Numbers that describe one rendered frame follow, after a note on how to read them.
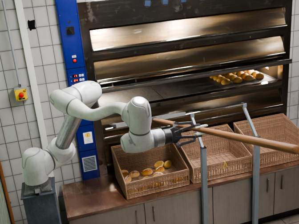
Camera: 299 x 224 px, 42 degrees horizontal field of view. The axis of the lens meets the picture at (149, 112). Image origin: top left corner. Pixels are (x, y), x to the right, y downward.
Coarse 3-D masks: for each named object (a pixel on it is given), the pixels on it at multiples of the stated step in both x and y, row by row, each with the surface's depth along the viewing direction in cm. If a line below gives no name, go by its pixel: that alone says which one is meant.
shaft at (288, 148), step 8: (160, 120) 268; (168, 120) 253; (192, 128) 207; (200, 128) 197; (208, 128) 189; (224, 136) 169; (232, 136) 162; (240, 136) 155; (248, 136) 150; (256, 144) 143; (264, 144) 138; (272, 144) 133; (280, 144) 128; (288, 144) 125; (288, 152) 125; (296, 152) 122
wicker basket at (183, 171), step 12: (120, 144) 349; (168, 144) 361; (120, 156) 349; (132, 156) 352; (144, 156) 356; (156, 156) 359; (168, 156) 362; (180, 156) 336; (120, 168) 350; (132, 168) 353; (144, 168) 356; (168, 168) 356; (180, 168) 342; (120, 180) 328; (132, 180) 340; (144, 180) 314; (156, 180) 318; (168, 180) 336; (132, 192) 314; (144, 192) 318; (156, 192) 321
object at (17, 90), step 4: (16, 88) 304; (20, 88) 304; (24, 88) 305; (16, 92) 304; (20, 92) 305; (24, 92) 306; (16, 96) 305; (24, 96) 307; (28, 96) 313; (16, 100) 306; (20, 100) 307
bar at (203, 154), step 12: (216, 108) 326; (228, 108) 329; (192, 120) 320; (204, 156) 310; (204, 168) 314; (204, 180) 318; (204, 192) 322; (204, 204) 326; (252, 204) 346; (204, 216) 330; (252, 216) 350
